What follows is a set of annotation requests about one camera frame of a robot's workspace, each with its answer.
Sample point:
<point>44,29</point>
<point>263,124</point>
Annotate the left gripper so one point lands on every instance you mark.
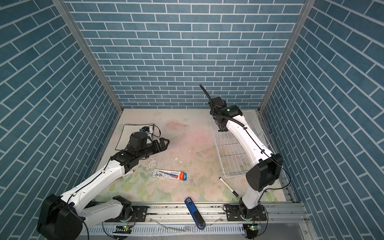
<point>163,147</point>

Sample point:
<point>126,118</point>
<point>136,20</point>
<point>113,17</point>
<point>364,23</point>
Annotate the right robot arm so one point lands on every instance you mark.
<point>266,166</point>

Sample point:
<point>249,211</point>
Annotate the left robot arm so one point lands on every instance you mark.
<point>65,216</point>

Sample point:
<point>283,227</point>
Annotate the blue white pen box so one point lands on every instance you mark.
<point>169,175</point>

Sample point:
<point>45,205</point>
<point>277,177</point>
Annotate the black white marker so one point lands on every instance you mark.
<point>229,187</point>

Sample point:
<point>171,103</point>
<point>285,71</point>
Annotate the blue black stapler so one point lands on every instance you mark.
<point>194,212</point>

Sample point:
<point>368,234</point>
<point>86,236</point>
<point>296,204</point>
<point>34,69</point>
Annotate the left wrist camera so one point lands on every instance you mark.
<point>146,129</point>

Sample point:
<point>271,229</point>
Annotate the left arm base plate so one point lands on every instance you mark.
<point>134,214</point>

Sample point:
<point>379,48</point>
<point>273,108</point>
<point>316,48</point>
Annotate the white wire dish rack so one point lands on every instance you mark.
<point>233,158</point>

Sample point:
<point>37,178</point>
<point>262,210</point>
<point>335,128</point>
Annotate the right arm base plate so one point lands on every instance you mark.
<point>236,213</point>

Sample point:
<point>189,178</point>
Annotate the white slotted cable duct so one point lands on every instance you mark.
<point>171,230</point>

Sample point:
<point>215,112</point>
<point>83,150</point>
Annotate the aluminium mounting rail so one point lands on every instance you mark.
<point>166,214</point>

